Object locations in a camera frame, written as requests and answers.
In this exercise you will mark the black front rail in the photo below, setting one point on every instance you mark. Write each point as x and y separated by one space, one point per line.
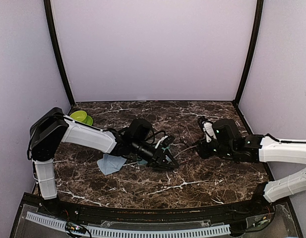
230 213

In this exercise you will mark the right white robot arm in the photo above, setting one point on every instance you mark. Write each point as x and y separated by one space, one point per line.
261 149

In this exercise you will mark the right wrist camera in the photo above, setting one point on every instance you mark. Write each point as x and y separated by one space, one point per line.
222 131

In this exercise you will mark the white slotted cable duct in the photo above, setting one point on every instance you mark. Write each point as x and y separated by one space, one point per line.
128 230

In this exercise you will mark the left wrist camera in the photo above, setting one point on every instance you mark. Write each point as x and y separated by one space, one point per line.
141 130

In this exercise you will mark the left black frame post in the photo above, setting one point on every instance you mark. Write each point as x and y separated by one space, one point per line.
57 50

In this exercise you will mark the blue cleaning cloth left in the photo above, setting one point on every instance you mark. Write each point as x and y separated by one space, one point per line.
110 164

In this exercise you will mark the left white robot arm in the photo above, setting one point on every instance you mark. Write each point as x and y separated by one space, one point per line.
55 128

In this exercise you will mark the green plate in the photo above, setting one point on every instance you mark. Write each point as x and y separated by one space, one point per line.
89 120

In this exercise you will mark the black frame post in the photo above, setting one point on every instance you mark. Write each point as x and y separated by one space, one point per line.
250 52
57 50

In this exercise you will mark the teal glasses case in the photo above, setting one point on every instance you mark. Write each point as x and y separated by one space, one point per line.
141 161

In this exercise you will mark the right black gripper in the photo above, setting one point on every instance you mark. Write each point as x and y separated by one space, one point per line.
203 152

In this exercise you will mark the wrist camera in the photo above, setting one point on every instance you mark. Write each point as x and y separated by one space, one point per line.
222 131
141 130

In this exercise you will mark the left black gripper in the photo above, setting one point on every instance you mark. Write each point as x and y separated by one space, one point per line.
157 158

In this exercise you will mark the green bowl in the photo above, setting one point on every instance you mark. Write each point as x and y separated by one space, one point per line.
80 116

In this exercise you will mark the right black frame post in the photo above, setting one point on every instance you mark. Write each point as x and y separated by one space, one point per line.
250 52

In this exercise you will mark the pink frame sunglasses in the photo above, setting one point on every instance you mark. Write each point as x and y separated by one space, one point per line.
182 151

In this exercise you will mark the dark frame sunglasses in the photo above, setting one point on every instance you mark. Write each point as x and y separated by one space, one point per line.
184 135

